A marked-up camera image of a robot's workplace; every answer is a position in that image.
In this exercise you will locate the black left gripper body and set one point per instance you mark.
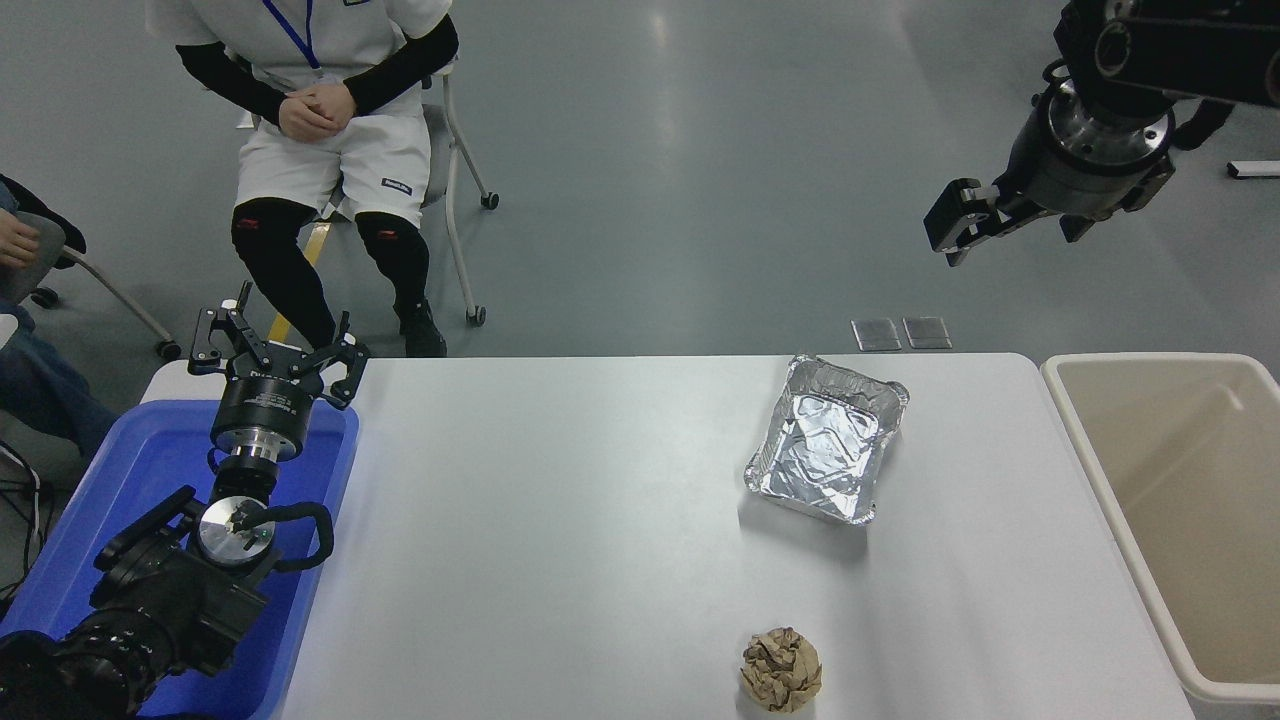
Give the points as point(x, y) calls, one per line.
point(265, 405)

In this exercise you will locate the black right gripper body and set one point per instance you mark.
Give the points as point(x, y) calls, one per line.
point(1070, 185)

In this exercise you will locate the person's right hand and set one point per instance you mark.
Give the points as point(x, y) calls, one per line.
point(298, 115)

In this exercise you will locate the person's hand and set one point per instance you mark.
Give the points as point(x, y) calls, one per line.
point(18, 240)

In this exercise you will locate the person's left hand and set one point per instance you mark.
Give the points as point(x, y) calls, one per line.
point(333, 104)

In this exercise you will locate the grey metal floor plate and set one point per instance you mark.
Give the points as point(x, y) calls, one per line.
point(926, 333)
point(876, 335)

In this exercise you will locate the blue plastic tray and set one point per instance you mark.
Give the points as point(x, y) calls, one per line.
point(150, 460)

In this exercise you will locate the white wheeled chair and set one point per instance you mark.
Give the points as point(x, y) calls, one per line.
point(458, 245)

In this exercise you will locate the white floor bar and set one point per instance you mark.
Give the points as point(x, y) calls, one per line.
point(1255, 169)

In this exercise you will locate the person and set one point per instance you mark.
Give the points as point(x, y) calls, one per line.
point(40, 385)
point(330, 170)

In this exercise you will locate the grey wheeled chair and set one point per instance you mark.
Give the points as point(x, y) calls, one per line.
point(50, 240)

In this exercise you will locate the silver foil tray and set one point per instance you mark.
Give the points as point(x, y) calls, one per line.
point(825, 440)

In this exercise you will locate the large pale bin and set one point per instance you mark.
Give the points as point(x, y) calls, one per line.
point(1180, 470)

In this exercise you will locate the crumpled tan paper ball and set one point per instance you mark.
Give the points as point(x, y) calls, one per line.
point(781, 670)

